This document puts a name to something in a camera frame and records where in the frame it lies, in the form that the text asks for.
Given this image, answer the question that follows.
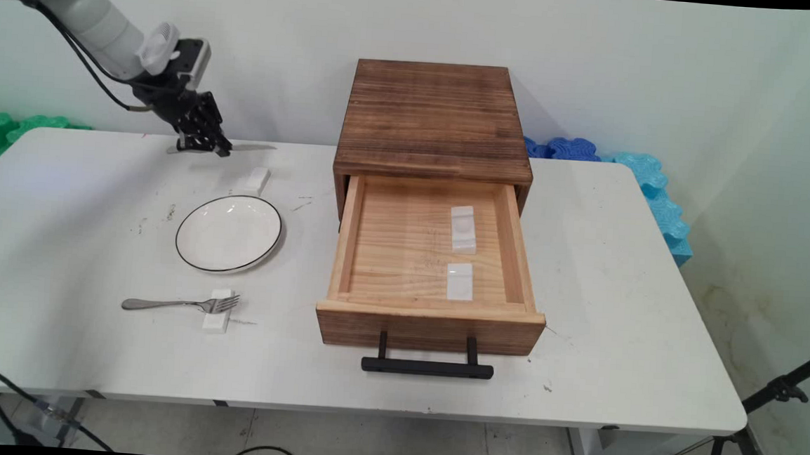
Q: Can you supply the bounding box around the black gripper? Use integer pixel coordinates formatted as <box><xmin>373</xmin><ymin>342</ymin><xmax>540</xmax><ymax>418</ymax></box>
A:
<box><xmin>128</xmin><ymin>70</ymin><xmax>238</xmax><ymax>157</ymax></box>

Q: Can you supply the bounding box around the silver table knife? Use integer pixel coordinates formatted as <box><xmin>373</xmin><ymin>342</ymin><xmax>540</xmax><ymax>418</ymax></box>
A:
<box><xmin>166</xmin><ymin>138</ymin><xmax>278</xmax><ymax>162</ymax></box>

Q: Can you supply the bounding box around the white ceramic cutlery rest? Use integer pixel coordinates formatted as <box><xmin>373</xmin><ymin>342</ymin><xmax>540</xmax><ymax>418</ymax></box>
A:
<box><xmin>241</xmin><ymin>166</ymin><xmax>272</xmax><ymax>199</ymax></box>
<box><xmin>445</xmin><ymin>261</ymin><xmax>476</xmax><ymax>302</ymax></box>
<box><xmin>200</xmin><ymin>287</ymin><xmax>234</xmax><ymax>335</ymax></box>

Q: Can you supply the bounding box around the white plate with black rim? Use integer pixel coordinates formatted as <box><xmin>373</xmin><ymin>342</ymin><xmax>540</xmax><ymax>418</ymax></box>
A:
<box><xmin>173</xmin><ymin>190</ymin><xmax>285</xmax><ymax>277</ymax></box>

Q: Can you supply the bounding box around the silver fork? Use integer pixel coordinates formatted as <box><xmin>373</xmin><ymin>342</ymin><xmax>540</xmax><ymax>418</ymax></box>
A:
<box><xmin>121</xmin><ymin>288</ymin><xmax>241</xmax><ymax>318</ymax></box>

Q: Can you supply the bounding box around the dark brown wooden cabinet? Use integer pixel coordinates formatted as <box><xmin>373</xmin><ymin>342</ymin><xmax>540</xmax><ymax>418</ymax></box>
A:
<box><xmin>329</xmin><ymin>56</ymin><xmax>540</xmax><ymax>232</ymax></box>

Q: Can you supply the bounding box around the light wooden drawer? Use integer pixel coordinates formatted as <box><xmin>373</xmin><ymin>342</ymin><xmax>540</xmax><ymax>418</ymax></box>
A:
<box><xmin>314</xmin><ymin>172</ymin><xmax>555</xmax><ymax>359</ymax></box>

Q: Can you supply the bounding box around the long white ceramic rest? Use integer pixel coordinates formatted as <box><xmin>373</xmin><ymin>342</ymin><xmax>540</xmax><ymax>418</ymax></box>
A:
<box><xmin>448</xmin><ymin>204</ymin><xmax>481</xmax><ymax>255</ymax></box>

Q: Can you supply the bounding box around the blue foam puzzle mat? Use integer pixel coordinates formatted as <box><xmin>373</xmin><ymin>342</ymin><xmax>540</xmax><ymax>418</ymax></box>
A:
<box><xmin>522</xmin><ymin>135</ymin><xmax>603</xmax><ymax>164</ymax></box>

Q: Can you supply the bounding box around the cyan foam puzzle mat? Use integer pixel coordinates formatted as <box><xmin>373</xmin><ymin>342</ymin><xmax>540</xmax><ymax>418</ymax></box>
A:
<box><xmin>595</xmin><ymin>151</ymin><xmax>700</xmax><ymax>268</ymax></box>

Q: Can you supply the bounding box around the black silver wrist camera box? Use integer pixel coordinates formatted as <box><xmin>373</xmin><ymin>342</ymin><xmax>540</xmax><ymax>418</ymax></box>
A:
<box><xmin>171</xmin><ymin>37</ymin><xmax>213</xmax><ymax>95</ymax></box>

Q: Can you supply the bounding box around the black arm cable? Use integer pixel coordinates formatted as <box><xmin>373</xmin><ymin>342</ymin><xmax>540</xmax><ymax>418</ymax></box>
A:
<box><xmin>46</xmin><ymin>20</ymin><xmax>158</xmax><ymax>113</ymax></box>
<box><xmin>0</xmin><ymin>0</ymin><xmax>161</xmax><ymax>89</ymax></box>

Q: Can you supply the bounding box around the black drawer handle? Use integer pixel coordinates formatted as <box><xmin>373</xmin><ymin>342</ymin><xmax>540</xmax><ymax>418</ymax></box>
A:
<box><xmin>360</xmin><ymin>329</ymin><xmax>497</xmax><ymax>381</ymax></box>

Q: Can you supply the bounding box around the black camera tripod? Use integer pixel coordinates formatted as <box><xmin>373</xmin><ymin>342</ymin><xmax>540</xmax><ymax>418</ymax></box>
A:
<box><xmin>655</xmin><ymin>341</ymin><xmax>810</xmax><ymax>455</ymax></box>

